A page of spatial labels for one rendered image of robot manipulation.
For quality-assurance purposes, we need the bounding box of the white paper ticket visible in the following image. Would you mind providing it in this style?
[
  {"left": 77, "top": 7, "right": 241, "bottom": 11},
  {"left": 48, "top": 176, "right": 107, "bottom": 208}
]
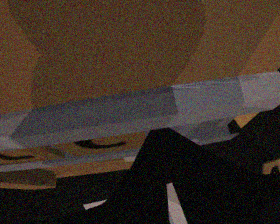
[{"left": 124, "top": 156, "right": 137, "bottom": 163}]

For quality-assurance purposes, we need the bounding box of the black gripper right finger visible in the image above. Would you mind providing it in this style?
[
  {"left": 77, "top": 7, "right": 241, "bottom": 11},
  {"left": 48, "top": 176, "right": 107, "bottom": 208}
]
[{"left": 160, "top": 128, "right": 280, "bottom": 224}]

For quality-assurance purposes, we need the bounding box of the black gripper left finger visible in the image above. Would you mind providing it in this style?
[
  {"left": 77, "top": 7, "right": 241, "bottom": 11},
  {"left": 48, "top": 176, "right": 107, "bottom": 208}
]
[{"left": 23, "top": 129, "right": 169, "bottom": 224}]

